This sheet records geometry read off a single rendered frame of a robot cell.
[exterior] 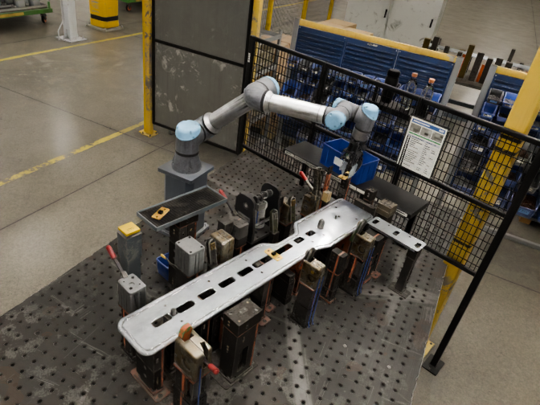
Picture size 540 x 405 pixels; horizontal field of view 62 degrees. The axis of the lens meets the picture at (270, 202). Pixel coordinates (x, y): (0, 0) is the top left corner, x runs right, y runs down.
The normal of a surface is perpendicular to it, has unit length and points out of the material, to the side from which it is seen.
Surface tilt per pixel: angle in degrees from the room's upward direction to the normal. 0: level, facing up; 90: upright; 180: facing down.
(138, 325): 0
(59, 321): 0
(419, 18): 90
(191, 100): 91
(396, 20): 90
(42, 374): 0
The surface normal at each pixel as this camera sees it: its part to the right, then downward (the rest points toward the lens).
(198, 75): -0.45, 0.40
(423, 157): -0.68, 0.32
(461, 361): 0.14, -0.84
